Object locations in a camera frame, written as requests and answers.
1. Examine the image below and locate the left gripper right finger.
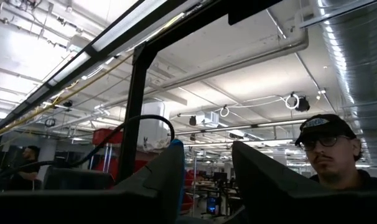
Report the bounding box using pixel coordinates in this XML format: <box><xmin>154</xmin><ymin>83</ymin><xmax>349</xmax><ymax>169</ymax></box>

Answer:
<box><xmin>231</xmin><ymin>140</ymin><xmax>325</xmax><ymax>224</ymax></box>

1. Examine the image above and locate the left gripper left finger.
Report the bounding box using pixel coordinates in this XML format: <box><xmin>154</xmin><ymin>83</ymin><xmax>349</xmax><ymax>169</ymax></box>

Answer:
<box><xmin>112</xmin><ymin>139</ymin><xmax>185</xmax><ymax>224</ymax></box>

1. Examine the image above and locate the white hanging bag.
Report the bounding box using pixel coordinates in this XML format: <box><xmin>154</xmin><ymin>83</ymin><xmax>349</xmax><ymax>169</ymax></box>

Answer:
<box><xmin>137</xmin><ymin>101</ymin><xmax>170</xmax><ymax>152</ymax></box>

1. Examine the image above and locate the person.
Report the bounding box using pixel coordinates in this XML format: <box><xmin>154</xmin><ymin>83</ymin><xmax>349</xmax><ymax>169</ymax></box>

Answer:
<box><xmin>7</xmin><ymin>145</ymin><xmax>42</xmax><ymax>190</ymax></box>
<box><xmin>294</xmin><ymin>113</ymin><xmax>377</xmax><ymax>191</ymax></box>

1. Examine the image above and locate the red storage bin stack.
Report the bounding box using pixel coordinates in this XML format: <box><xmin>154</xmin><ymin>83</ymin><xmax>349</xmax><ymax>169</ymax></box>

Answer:
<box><xmin>91</xmin><ymin>128</ymin><xmax>146</xmax><ymax>181</ymax></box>

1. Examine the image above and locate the white ceiling pipe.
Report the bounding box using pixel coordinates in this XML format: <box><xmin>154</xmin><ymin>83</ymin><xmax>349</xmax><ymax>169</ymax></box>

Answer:
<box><xmin>95</xmin><ymin>27</ymin><xmax>310</xmax><ymax>110</ymax></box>

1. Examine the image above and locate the overhead light bar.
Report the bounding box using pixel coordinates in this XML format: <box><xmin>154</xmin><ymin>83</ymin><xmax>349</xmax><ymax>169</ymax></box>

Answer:
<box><xmin>0</xmin><ymin>0</ymin><xmax>208</xmax><ymax>138</ymax></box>

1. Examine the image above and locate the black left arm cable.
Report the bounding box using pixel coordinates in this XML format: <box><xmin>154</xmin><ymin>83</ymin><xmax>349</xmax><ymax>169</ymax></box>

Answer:
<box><xmin>0</xmin><ymin>114</ymin><xmax>176</xmax><ymax>184</ymax></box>

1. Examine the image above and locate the black overhead rig frame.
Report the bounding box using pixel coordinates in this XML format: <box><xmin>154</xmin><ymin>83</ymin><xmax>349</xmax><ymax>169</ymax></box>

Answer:
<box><xmin>118</xmin><ymin>0</ymin><xmax>282</xmax><ymax>184</ymax></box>

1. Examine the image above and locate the black ceiling camera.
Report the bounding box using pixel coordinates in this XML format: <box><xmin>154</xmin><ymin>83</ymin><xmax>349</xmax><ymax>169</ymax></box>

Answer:
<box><xmin>296</xmin><ymin>95</ymin><xmax>311</xmax><ymax>113</ymax></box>

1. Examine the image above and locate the silver ventilation duct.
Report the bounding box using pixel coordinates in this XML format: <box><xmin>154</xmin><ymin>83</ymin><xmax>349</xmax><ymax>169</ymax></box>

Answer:
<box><xmin>309</xmin><ymin>0</ymin><xmax>377</xmax><ymax>169</ymax></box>

